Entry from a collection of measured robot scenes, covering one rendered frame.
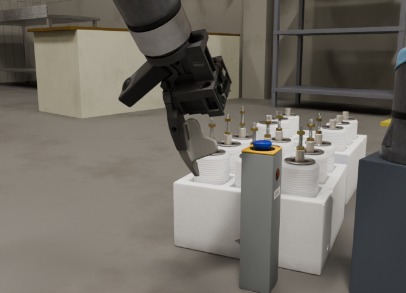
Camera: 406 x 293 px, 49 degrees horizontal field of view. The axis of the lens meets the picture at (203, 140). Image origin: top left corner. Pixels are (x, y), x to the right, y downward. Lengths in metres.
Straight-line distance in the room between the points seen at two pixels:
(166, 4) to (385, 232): 0.65
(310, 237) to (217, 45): 3.77
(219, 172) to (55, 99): 2.89
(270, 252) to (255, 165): 0.19
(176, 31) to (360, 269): 0.68
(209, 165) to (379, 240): 0.44
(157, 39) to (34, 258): 0.81
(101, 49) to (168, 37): 3.15
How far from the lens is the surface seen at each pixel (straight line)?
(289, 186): 1.09
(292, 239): 1.10
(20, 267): 1.21
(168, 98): 0.63
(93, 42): 3.66
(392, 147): 0.96
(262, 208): 0.95
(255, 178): 0.93
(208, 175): 1.15
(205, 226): 1.17
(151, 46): 0.57
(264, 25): 4.89
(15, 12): 6.66
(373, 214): 0.98
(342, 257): 1.23
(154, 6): 0.54
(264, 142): 0.93
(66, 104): 3.79
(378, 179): 0.96
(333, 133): 1.59
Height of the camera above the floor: 0.52
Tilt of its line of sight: 11 degrees down
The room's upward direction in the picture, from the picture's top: straight up
